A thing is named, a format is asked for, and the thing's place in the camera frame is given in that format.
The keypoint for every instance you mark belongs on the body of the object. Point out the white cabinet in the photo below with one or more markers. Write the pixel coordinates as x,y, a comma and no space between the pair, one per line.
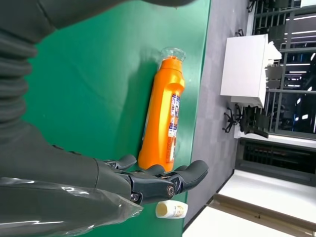
243,68

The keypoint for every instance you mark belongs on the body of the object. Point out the dark window frame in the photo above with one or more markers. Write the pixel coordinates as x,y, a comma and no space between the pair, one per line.
287,49

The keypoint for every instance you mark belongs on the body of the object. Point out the orange detergent bottle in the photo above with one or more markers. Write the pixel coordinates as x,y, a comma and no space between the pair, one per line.
160,124

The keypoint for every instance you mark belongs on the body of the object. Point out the green table mat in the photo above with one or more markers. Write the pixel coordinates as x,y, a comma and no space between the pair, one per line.
86,81

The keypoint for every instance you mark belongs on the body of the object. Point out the black office chair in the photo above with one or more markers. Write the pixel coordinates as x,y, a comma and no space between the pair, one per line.
239,32
249,122

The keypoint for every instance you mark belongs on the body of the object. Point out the small white bottle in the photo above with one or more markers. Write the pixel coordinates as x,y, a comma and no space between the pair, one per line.
173,210

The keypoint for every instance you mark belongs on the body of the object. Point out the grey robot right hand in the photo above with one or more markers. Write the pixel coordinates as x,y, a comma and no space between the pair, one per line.
62,166

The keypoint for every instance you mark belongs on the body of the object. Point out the clear plastic film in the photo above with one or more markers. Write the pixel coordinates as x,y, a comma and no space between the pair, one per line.
62,209

